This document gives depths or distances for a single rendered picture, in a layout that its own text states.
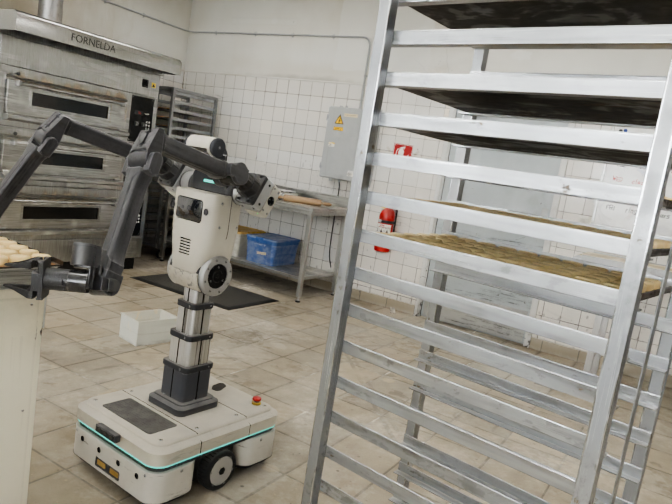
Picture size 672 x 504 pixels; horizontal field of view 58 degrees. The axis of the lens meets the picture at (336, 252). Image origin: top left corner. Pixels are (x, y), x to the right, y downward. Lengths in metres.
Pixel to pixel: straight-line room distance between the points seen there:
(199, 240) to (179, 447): 0.74
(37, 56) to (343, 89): 2.77
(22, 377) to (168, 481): 0.68
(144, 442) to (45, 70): 3.69
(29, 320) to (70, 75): 3.83
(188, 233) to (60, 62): 3.33
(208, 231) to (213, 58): 5.28
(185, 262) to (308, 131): 4.25
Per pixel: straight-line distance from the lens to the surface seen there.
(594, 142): 1.19
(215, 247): 2.32
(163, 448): 2.28
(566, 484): 1.27
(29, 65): 5.35
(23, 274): 1.85
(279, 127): 6.68
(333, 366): 1.47
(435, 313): 1.81
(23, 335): 1.89
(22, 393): 1.96
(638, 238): 1.13
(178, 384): 2.49
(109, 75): 5.76
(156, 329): 4.04
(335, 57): 6.43
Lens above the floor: 1.29
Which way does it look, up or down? 8 degrees down
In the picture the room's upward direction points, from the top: 9 degrees clockwise
